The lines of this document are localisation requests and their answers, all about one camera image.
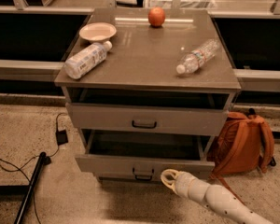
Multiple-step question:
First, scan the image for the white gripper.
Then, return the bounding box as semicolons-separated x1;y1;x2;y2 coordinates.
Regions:
161;169;197;199

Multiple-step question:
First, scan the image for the grey drawer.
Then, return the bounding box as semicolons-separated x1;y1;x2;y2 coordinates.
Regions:
76;131;214;182
66;103;228;136

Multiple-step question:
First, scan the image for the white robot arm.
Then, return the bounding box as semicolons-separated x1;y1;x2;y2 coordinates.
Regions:
161;169;272;224

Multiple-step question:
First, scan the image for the grey drawer cabinet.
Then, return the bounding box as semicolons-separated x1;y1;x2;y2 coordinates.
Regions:
53;7;243;185

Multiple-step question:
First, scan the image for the orange backpack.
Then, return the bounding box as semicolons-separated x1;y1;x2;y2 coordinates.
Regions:
207;108;275;194

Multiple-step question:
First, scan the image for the clear plastic water bottle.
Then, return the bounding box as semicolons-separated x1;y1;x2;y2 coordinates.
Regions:
176;39;220;75

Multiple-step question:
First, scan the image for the black metal stand leg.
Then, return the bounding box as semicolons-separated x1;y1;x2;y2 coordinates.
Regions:
0;152;50;224

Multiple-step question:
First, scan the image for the white labelled bottle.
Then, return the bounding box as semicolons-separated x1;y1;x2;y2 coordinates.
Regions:
64;41;113;79

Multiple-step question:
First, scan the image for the white shallow bowl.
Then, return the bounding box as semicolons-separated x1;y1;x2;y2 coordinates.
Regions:
79;22;117;43

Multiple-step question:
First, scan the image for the orange fruit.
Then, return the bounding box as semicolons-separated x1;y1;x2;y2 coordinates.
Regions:
148;7;165;27

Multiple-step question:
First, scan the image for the black power adapter with cable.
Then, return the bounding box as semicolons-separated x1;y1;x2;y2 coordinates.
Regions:
0;113;68;224

